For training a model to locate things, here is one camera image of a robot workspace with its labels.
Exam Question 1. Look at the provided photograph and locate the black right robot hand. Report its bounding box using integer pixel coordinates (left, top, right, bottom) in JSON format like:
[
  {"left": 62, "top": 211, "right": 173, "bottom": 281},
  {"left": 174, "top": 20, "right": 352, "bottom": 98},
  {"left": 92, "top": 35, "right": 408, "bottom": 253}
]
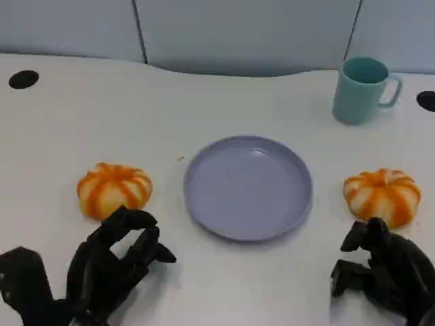
[{"left": 331, "top": 217, "right": 435, "bottom": 326}]

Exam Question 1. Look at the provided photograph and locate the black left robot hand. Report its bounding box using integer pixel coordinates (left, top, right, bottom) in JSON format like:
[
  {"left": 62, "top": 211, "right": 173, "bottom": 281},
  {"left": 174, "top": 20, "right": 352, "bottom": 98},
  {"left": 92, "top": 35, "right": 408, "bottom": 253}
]
[{"left": 66, "top": 205, "right": 177, "bottom": 326}]

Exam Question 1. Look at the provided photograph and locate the orange white toy bread roll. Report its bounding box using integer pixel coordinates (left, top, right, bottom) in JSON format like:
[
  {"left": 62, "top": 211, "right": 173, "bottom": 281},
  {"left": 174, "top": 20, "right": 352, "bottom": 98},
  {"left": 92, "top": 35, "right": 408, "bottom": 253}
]
[
  {"left": 77, "top": 162, "right": 153, "bottom": 221},
  {"left": 343, "top": 168, "right": 422, "bottom": 230}
]

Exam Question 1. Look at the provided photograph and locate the lilac plate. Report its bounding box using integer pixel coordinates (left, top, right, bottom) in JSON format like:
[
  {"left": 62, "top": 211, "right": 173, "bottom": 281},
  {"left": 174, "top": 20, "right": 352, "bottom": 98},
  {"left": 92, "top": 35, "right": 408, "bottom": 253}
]
[{"left": 184, "top": 135, "right": 314, "bottom": 242}]

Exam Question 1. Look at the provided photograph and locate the pale green mug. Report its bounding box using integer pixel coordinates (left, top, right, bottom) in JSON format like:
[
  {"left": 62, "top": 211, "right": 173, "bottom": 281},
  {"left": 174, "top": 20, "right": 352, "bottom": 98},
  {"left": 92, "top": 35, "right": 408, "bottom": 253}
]
[{"left": 332, "top": 56, "right": 404, "bottom": 126}]

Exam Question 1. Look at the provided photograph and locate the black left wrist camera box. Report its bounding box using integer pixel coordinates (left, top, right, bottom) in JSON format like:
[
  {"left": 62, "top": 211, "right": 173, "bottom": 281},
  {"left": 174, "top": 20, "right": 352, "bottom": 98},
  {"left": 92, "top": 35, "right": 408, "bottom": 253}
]
[{"left": 0, "top": 247, "right": 74, "bottom": 325}]

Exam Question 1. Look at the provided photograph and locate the black table cable grommet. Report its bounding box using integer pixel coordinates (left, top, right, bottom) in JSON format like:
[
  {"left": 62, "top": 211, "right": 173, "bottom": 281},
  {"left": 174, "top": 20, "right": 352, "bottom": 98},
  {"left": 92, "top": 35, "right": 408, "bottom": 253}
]
[
  {"left": 416, "top": 90, "right": 435, "bottom": 113},
  {"left": 8, "top": 70, "right": 39, "bottom": 90}
]

